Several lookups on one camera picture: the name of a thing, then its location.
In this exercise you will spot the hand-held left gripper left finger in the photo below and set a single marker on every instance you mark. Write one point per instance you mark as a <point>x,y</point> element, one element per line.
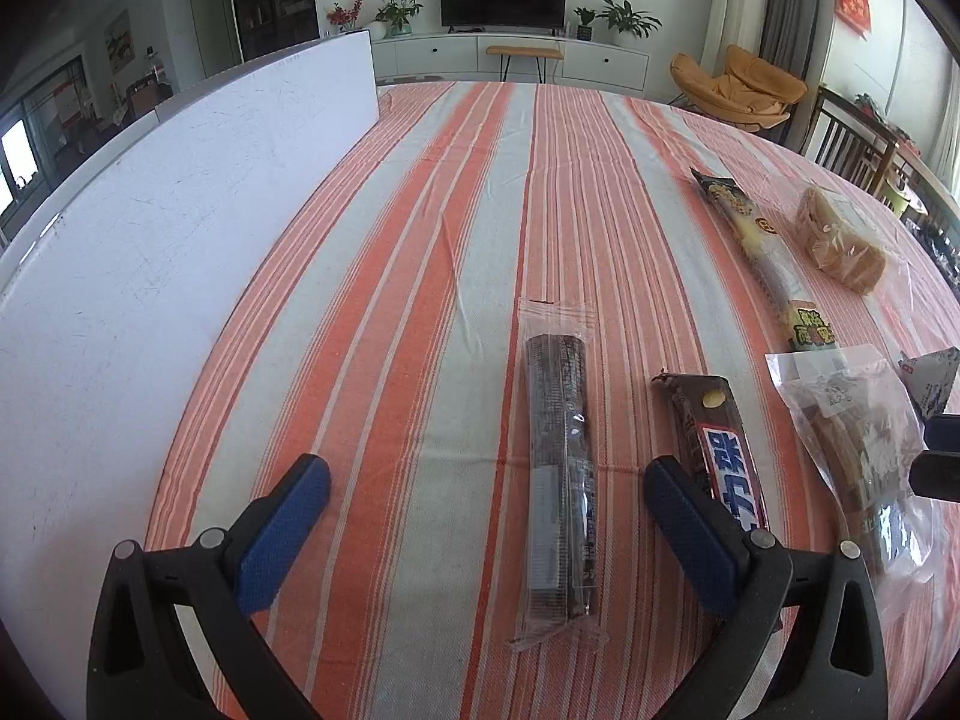
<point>281,532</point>

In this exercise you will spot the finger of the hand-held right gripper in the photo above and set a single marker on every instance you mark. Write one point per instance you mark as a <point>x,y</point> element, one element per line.
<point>945,431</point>
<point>937,474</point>

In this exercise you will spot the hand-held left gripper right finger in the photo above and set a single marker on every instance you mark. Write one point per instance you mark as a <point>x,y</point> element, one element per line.
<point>690,532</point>

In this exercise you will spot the small silver snack packet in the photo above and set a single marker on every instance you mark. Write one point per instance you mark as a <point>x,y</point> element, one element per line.
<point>937,382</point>

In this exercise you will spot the black chocolate bar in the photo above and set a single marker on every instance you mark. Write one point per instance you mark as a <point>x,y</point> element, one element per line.
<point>720,450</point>

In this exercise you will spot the clear bag of brown cakes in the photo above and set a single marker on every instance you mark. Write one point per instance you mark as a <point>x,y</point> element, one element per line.
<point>847,450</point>

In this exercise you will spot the dark sausage stick packet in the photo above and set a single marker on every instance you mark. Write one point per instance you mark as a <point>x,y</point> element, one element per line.
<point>559,465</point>

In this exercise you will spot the bagged toast bread slice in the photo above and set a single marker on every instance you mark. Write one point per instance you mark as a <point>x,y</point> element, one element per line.
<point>840,247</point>

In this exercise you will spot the long gummy candy packet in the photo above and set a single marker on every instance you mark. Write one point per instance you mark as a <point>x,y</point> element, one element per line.
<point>757,247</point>

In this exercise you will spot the white cardboard box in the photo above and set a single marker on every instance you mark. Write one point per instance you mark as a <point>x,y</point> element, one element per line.
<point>150,277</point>

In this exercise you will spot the lime green container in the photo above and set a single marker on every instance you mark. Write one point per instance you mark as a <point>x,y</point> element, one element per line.
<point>894,196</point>

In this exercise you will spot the orange striped tablecloth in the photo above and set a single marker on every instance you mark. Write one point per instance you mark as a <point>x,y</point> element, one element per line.
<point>420,315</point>

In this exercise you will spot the dark wooden chair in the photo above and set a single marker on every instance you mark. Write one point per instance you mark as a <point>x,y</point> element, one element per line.
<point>847,139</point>

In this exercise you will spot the orange lounge chair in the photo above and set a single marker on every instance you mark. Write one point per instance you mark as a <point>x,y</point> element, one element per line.
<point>742,86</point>

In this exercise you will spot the grey curtain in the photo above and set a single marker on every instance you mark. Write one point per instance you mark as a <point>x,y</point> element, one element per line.
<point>799,22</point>

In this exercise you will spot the brown dining chair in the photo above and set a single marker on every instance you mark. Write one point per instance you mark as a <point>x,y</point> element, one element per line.
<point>146,99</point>

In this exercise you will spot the covered standing air conditioner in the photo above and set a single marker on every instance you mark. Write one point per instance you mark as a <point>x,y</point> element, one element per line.
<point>739,7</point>

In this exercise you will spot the white television cabinet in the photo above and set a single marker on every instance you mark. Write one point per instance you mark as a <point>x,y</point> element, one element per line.
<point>450,56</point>

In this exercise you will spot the wooden bench with hairpin legs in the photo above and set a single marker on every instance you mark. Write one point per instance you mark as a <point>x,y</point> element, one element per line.
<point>523,51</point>

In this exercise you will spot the round white vase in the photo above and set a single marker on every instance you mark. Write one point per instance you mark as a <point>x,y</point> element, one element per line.
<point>376,30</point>

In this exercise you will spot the large potted green plant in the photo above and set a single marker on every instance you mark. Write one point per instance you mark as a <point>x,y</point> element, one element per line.
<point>626,19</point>

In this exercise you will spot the small potted green plant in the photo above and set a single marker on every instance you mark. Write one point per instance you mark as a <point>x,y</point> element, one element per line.
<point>585,22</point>

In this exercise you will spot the vase of red flowers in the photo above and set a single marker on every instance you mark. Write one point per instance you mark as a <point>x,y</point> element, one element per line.
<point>343,15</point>

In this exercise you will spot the bushy potted plant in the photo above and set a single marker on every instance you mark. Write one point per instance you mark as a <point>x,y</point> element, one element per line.
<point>397,15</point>

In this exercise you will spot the dark glass display cabinet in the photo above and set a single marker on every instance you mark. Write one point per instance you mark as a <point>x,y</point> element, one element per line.
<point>270,0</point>

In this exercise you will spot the flat screen television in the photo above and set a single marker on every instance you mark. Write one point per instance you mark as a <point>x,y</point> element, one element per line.
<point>502,0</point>

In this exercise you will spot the red wall hanging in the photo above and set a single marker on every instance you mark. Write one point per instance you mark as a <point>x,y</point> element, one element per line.
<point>853,4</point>

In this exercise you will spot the framed wall picture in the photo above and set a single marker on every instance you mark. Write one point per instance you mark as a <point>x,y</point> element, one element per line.
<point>118,43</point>

